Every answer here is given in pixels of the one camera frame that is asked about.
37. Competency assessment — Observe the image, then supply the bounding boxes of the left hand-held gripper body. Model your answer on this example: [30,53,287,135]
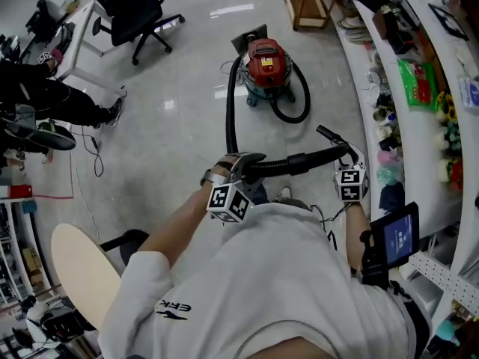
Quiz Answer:
[200,153,259,224]

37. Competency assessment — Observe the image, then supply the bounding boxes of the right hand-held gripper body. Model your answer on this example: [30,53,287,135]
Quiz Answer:
[332,151,370,203]

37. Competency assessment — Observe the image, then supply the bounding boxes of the black vacuum hose with wand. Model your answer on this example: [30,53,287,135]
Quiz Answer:
[225,54,351,181]

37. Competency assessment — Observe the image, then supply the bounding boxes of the person's left forearm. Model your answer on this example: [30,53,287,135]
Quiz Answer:
[138,191,213,269]

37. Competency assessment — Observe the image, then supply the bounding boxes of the person's right forearm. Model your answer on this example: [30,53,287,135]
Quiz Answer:
[343,202,372,274]

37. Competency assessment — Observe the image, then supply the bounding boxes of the red vacuum cleaner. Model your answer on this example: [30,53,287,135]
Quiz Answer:
[241,37,297,108]

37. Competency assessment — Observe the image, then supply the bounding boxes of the person's left hand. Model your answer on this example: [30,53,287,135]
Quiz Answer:
[204,155,235,182]

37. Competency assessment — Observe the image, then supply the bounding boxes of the person's dark trousers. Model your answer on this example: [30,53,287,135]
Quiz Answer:
[252,183,271,206]

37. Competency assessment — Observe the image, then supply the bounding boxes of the pink cloth bundle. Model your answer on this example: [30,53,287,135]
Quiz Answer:
[376,149,404,168]

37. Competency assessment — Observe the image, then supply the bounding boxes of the teal plastic bag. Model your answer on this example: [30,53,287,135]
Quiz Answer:
[375,165,406,187]

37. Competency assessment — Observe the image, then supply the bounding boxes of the dark blue cloth bundle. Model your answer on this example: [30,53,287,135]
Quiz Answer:
[379,181,408,213]

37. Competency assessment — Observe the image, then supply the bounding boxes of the white metal shelving unit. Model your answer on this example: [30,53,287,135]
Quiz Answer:
[329,0,479,359]

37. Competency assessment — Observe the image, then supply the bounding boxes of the black chest-mounted screen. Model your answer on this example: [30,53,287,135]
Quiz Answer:
[359,201,421,288]

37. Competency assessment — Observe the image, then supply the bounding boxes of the person's white shirt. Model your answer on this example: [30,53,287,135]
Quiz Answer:
[97,202,432,359]

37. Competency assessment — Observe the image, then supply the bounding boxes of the green red snack packet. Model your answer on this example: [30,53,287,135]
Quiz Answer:
[396,60,440,113]

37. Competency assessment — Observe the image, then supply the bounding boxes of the artificial flower bunch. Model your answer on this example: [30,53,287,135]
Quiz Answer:
[435,121,466,191]

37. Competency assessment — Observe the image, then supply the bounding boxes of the yellow artificial sunflowers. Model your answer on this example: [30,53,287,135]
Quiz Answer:
[435,91,458,123]

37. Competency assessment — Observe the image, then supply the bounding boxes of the black round stool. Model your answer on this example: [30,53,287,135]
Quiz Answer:
[99,228,151,268]

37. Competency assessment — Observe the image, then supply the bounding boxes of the white slipper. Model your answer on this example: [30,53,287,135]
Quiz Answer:
[343,28,374,45]
[335,15,367,30]

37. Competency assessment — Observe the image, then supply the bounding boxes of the grey metal plate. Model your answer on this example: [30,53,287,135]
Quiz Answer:
[231,23,269,55]

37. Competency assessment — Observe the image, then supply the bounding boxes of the black box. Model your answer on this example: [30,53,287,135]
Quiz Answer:
[392,31,417,55]

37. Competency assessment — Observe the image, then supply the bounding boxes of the blue white packet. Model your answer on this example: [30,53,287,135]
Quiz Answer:
[457,75,479,111]

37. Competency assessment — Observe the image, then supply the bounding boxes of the brown box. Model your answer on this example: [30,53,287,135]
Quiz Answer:
[371,7,398,41]

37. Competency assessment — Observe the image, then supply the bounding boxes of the round beige table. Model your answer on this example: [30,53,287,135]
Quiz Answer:
[49,222,123,331]

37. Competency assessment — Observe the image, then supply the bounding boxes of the black mesh office chair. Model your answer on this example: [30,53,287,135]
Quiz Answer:
[79,0,187,67]

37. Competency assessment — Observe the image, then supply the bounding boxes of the black green board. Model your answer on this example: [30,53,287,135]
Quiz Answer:
[6,120,79,153]

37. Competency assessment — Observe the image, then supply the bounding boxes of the red box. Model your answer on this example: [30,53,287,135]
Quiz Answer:
[8,184,34,201]

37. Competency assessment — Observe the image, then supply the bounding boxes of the white desk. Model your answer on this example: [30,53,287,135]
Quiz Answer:
[55,0,127,97]

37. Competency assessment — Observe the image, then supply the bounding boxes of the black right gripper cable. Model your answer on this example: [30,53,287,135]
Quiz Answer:
[310,200,355,252]

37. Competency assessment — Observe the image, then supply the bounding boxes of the black picture frame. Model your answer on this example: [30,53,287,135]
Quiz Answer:
[427,2,472,43]

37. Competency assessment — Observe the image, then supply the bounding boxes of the white wire rack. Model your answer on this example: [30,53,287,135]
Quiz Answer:
[0,199,50,308]

